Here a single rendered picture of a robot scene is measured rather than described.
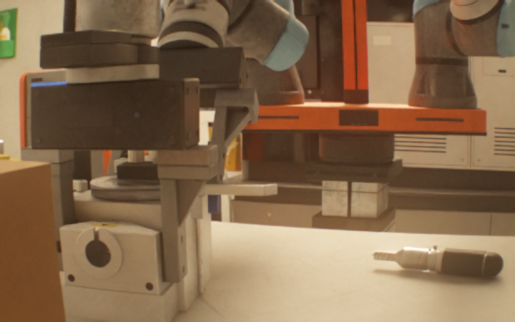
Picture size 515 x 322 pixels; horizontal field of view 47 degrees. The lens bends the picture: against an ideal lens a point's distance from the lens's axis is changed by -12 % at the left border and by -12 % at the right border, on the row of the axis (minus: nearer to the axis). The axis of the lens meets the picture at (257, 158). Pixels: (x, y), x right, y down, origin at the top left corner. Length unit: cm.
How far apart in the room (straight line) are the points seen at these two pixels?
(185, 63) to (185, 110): 22
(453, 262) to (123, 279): 31
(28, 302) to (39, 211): 3
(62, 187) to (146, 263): 9
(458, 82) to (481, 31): 14
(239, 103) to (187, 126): 18
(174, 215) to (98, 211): 8
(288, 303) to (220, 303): 6
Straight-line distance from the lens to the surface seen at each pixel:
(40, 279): 21
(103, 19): 46
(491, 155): 208
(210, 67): 66
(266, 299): 56
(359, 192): 125
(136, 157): 58
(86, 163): 185
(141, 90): 47
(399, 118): 121
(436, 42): 125
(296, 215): 214
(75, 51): 41
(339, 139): 123
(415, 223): 206
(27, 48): 431
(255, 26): 79
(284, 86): 125
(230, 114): 65
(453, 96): 123
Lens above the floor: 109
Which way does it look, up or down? 7 degrees down
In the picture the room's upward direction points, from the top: straight up
